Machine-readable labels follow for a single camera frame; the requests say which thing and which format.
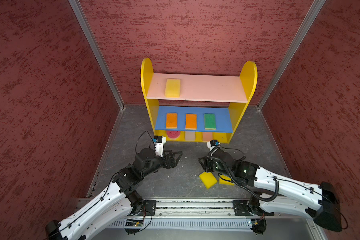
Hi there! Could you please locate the white sponge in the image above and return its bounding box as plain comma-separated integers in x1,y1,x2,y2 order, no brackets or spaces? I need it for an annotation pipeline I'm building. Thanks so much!
185,132,196,142

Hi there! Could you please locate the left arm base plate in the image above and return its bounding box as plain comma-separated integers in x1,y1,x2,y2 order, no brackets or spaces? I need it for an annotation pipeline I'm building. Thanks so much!
131,200,157,217

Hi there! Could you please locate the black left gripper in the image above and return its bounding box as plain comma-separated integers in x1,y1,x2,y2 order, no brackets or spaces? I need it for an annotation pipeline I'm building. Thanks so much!
142,149,183,178

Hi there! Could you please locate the bright yellow square sponge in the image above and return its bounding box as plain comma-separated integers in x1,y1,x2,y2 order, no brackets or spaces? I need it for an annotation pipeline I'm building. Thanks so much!
219,175,235,186

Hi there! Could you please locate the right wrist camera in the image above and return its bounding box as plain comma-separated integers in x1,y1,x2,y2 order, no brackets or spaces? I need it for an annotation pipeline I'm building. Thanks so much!
207,140,220,151

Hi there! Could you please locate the green yellow scouring sponge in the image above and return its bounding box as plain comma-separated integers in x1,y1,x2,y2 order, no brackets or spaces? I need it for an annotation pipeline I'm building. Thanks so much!
204,114,217,130

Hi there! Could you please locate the circuit board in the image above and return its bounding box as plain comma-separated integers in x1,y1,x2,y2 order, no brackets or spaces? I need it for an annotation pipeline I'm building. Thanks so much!
125,219,144,228
251,219,266,229

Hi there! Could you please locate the yellow shelf with coloured boards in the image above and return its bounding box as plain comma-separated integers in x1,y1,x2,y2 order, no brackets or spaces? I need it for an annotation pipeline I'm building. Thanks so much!
141,58,258,144

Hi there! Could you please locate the left circuit board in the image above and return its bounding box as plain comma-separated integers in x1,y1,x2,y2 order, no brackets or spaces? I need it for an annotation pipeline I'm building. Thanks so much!
125,219,144,228

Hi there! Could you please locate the peach orange sponge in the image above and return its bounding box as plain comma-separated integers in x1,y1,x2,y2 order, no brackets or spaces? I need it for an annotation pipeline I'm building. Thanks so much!
202,132,214,142

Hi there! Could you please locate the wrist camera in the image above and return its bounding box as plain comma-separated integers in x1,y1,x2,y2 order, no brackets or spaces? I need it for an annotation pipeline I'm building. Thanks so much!
207,140,220,151
153,136,166,157

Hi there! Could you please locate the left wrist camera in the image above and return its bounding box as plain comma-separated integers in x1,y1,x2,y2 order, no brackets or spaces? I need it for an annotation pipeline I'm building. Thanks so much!
153,136,166,157

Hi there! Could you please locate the pale yellow sponge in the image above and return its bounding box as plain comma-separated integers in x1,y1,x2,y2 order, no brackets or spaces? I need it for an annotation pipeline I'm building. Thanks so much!
165,79,181,98

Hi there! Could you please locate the right circuit board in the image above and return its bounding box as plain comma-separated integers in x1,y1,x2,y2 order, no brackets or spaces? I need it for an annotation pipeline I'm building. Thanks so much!
251,219,266,229

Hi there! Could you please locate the round pink smiley sponge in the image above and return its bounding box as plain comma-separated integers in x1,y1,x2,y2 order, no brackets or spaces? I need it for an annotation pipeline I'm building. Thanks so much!
166,131,181,140

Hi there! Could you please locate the bright yellow diamond sponge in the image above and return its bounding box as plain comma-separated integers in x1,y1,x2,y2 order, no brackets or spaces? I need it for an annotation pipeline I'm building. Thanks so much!
199,172,218,190

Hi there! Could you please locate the aluminium mounting rail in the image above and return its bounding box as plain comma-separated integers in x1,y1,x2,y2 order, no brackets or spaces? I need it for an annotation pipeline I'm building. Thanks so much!
73,197,317,219

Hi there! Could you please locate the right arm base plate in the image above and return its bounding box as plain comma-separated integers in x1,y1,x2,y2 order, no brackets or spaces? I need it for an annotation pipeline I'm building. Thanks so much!
233,199,275,217

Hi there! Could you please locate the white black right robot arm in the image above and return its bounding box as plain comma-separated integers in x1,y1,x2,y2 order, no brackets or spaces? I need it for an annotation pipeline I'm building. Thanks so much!
199,147,347,232

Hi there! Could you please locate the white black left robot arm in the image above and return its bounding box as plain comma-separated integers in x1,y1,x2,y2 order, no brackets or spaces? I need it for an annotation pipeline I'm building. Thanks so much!
46,148,183,240

